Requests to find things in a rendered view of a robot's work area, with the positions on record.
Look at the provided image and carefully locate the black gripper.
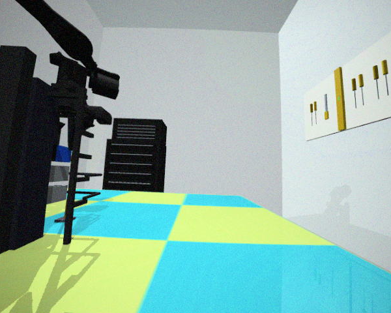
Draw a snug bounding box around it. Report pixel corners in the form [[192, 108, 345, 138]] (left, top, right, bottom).
[[51, 80, 112, 151]]

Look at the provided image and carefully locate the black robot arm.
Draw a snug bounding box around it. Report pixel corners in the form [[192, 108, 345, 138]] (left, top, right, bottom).
[[16, 0, 120, 99]]

